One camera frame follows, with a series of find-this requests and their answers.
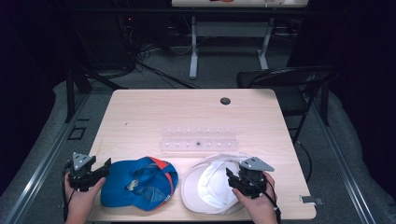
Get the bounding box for white desk with metal legs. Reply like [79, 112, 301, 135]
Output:
[171, 0, 310, 80]

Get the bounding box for blue cap with orange trim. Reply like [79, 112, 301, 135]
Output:
[100, 156, 179, 212]

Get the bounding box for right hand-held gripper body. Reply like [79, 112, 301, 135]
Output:
[237, 156, 276, 199]

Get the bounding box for black metal stand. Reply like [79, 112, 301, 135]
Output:
[64, 65, 129, 124]

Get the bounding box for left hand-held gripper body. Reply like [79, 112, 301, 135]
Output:
[67, 152, 97, 192]

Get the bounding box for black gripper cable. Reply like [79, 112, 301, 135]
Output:
[240, 172, 283, 224]
[61, 160, 76, 222]

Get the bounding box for grey metal table bracket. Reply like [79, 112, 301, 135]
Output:
[299, 194, 325, 206]

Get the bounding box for thin black floor cable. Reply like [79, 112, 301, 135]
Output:
[294, 140, 314, 184]

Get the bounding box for metal floor rail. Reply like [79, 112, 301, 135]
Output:
[311, 92, 378, 224]
[2, 92, 92, 224]

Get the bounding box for black floor socket frame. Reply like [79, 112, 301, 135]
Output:
[66, 125, 88, 141]

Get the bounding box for bundle of black floor cables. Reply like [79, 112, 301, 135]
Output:
[115, 13, 200, 90]

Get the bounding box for person's right hand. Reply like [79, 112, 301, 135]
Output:
[232, 173, 278, 224]

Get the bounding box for clear acrylic rack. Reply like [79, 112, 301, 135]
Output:
[159, 125, 240, 154]

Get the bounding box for person's left hand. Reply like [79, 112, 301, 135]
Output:
[64, 173, 106, 224]

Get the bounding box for white cap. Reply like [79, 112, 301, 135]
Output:
[180, 151, 254, 216]

